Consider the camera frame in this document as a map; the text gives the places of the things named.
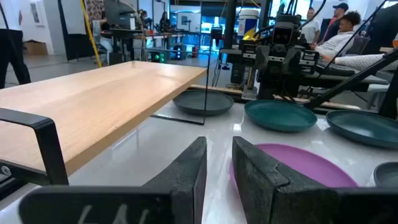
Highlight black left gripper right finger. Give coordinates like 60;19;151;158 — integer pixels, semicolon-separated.
231;136;398;224

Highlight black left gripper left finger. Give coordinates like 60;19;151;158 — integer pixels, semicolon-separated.
18;136;208;224

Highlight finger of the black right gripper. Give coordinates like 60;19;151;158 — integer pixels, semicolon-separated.
254;45;271;73
283;48;302;76

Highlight pinkish purple plate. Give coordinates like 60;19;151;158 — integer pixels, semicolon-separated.
229;143;359;189

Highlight dark teal plate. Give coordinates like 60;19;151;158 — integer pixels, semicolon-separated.
325;110;398;149

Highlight person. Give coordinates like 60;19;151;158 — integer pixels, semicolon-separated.
139;9;153;30
310;11;362;59
0;0;32;90
300;7;321;44
322;2;398;72
322;2;349;43
158;11;172;32

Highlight white plastic container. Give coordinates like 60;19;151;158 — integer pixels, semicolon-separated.
238;8;259;40

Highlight black upright pole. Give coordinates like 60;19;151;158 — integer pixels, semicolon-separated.
224;0;238;50

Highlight black desk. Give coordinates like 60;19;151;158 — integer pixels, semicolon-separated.
298;60;389;93

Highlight black mesh chair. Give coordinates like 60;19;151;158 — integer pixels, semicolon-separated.
345;35;371;56

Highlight dark grey plate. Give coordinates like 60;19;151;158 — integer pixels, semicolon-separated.
373;161;398;187
172;90;234;117

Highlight black device green lights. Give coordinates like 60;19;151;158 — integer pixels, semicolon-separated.
150;51;169;63

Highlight black computer monitor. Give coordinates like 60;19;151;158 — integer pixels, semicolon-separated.
104;0;137;30

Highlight black partition panel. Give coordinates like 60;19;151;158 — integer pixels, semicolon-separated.
57;0;88;62

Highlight cardboard box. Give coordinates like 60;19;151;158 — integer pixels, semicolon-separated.
24;40;49;56

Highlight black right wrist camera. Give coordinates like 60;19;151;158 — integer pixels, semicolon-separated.
271;14;295;47

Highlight yellow cable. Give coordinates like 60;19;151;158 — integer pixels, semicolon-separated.
80;0;103;68

